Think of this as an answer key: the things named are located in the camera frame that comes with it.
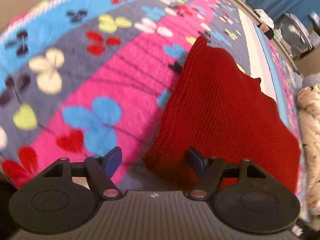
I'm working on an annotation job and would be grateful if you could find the red knitted sweater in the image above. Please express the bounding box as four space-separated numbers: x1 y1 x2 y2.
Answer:
143 36 300 192

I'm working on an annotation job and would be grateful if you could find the colourful floral fleece blanket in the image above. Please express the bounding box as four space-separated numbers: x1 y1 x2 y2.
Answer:
1 0 299 190

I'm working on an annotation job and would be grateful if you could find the cream star-print duvet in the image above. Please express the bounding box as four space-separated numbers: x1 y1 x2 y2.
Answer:
297 84 320 216

